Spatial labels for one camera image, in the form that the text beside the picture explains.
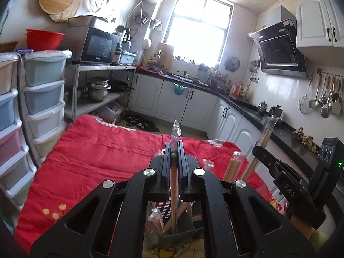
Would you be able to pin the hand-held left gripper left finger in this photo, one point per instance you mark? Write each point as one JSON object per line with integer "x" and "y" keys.
{"x": 167, "y": 172}

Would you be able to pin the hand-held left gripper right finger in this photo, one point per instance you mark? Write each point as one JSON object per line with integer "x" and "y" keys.
{"x": 182, "y": 172}

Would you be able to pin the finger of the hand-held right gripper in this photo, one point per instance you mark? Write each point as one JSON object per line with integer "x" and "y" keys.
{"x": 283, "y": 169}
{"x": 262, "y": 157}

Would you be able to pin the dark green plastic utensil basket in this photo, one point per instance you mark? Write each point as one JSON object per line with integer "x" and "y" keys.
{"x": 180, "y": 236}

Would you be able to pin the person's right hand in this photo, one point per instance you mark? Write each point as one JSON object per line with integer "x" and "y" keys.
{"x": 298, "y": 223}

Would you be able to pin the black kitchen countertop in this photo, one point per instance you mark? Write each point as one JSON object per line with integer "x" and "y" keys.
{"x": 285, "y": 137}

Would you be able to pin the ginger root pile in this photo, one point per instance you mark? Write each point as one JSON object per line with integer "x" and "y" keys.
{"x": 303, "y": 138}

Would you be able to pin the dark metal teapot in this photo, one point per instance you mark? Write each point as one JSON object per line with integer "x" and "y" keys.
{"x": 275, "y": 111}

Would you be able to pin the small metal teapot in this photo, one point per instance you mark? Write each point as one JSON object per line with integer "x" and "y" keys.
{"x": 262, "y": 107}

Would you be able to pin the dark floor mat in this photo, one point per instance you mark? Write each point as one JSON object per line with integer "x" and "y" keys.
{"x": 143, "y": 123}

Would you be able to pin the white base cabinets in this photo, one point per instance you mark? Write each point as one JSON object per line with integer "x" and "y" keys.
{"x": 204, "y": 107}

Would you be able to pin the red seasoning bottles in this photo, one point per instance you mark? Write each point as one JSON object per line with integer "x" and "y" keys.
{"x": 236, "y": 89}

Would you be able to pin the red floral blanket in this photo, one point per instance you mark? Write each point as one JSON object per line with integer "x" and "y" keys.
{"x": 94, "y": 161}

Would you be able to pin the blue hanging bag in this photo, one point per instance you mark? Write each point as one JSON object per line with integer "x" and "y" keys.
{"x": 179, "y": 90}

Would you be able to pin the clear storage bin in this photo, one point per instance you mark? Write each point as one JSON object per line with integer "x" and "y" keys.
{"x": 108, "y": 112}

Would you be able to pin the rack of hanging kitchen tools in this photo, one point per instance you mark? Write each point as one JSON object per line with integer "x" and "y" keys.
{"x": 325, "y": 96}

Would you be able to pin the black frying pan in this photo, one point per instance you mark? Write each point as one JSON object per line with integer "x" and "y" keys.
{"x": 121, "y": 86}

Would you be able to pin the knife block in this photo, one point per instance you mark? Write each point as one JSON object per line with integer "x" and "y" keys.
{"x": 203, "y": 71}

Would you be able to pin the black range hood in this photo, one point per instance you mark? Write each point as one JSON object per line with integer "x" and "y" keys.
{"x": 279, "y": 51}

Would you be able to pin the steel cooking pot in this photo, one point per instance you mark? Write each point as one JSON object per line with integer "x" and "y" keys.
{"x": 98, "y": 88}

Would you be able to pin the wooden cutting board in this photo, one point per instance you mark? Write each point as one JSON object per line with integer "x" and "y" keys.
{"x": 165, "y": 55}

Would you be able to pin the metal shelf rack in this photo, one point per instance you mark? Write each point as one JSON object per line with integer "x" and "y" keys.
{"x": 107, "y": 67}

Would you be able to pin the blue grey container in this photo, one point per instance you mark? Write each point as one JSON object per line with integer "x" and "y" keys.
{"x": 127, "y": 57}

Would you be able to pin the kitchen window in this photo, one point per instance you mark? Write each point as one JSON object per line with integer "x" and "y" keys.
{"x": 199, "y": 29}

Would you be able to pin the black microwave oven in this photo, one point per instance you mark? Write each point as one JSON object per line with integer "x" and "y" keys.
{"x": 100, "y": 45}

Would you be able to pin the pastel drawer tower green top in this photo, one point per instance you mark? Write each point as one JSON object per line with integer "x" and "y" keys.
{"x": 44, "y": 96}

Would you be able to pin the black electric kettle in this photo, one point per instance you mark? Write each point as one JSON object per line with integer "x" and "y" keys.
{"x": 123, "y": 33}

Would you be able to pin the pastel drawer tower beige top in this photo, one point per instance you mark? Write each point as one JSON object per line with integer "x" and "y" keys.
{"x": 10, "y": 139}

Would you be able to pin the red plastic basin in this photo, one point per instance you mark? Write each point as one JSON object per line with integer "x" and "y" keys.
{"x": 44, "y": 40}

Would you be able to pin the round woven mat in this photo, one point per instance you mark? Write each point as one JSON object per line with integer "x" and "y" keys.
{"x": 76, "y": 10}

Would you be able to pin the white hanging colander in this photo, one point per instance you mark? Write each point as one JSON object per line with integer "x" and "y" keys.
{"x": 96, "y": 0}

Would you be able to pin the shallow wicker basket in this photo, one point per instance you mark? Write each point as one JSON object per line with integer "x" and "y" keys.
{"x": 8, "y": 47}

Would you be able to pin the small wall fan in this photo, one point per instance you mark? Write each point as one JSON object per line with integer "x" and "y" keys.
{"x": 232, "y": 64}

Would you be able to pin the white wall cabinet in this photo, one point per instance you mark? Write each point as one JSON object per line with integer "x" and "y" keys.
{"x": 319, "y": 24}

